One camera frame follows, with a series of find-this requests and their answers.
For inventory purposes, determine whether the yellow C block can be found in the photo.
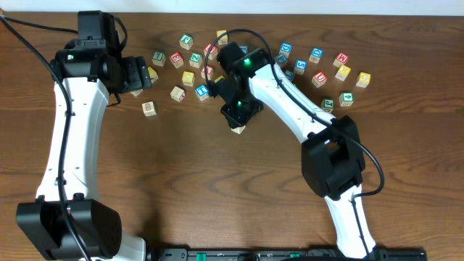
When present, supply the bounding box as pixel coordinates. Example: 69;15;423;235
231;125;246;134

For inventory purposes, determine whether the yellow O block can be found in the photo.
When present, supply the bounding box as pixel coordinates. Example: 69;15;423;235
182;71;195;86

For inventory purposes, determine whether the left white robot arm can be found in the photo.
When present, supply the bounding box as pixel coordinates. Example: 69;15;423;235
16;11;154;260

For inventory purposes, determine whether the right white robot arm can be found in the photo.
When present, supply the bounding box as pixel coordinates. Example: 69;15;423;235
213;42;376;259

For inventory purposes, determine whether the green V block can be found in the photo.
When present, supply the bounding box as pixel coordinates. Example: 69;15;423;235
131;89;143;96

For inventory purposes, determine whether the yellow K block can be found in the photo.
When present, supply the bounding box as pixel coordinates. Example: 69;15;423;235
148;67;159;83

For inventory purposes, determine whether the yellow S block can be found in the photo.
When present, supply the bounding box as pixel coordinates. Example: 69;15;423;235
215;75;225;83

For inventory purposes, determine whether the wood picture block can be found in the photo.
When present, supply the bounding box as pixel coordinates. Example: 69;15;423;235
142;101;157;117

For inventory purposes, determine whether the blue T block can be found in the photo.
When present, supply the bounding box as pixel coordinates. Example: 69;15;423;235
195;84;210;101

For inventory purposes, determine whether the red E block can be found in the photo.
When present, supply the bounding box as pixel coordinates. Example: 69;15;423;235
169;51;184;68

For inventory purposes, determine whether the plain wood red-side block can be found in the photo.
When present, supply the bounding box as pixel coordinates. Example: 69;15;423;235
170;86;186;102

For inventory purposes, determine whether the red A block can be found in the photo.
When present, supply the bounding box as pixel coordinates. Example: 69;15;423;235
201;65;215;79

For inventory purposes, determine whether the blue 1 block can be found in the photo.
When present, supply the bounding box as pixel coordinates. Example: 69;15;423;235
239;45;249;54

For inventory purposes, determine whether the blue L block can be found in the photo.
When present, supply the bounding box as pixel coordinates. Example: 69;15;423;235
284;70;295;81

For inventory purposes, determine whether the green J block top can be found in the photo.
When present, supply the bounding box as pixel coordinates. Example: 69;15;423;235
179;34;194;50

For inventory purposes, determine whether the green j block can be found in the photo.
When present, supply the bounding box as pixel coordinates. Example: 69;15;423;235
179;34;194;50
321;98;334;112

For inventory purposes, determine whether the red U block left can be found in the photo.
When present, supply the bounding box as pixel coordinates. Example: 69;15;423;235
204;43;218;60

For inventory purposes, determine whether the red u block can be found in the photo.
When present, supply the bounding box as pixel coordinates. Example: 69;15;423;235
312;71;327;88
204;43;218;60

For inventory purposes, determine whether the green Z block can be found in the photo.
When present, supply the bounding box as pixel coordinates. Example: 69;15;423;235
189;52;203;68

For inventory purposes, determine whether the blue P block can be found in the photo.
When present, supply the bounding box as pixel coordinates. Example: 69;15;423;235
275;54;288;67

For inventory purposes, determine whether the yellow block top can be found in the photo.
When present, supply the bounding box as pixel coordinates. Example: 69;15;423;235
217;30;228;46

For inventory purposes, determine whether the blue 5 block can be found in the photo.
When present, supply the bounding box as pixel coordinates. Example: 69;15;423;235
294;59;307;75

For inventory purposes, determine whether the blue D block left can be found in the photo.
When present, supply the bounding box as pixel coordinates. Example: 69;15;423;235
279;42;293;58

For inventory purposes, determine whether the blue d block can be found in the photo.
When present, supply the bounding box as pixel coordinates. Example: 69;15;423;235
279;42;293;58
309;47;323;64

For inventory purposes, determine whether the red U block right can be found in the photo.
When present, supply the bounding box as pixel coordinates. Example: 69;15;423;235
312;71;327;88

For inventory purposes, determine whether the green J block right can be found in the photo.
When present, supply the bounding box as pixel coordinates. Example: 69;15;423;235
321;98;334;112

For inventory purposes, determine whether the blue D block right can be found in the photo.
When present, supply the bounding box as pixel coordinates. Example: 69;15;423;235
309;47;323;64

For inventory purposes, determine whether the green 4 block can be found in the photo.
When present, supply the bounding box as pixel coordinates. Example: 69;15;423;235
339;92;354;107

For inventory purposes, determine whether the yellow Y block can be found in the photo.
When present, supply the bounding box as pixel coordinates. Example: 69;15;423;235
335;65;351;81

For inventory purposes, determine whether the red M block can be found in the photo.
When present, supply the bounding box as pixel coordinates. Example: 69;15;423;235
333;52;349;67

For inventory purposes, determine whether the yellow G block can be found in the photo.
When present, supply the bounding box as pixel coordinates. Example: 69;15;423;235
356;72;371;88

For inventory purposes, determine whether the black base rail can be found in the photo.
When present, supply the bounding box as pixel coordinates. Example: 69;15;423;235
146;249;428;261

